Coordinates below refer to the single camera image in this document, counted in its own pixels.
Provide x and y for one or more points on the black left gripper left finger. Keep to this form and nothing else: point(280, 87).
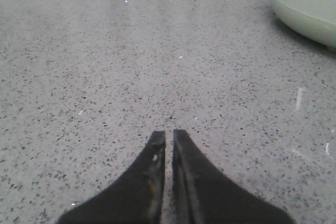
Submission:
point(135, 197)

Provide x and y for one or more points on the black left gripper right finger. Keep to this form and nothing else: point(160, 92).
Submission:
point(205, 195)

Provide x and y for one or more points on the pale green electric cooking pot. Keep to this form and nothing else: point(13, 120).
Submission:
point(314, 19)

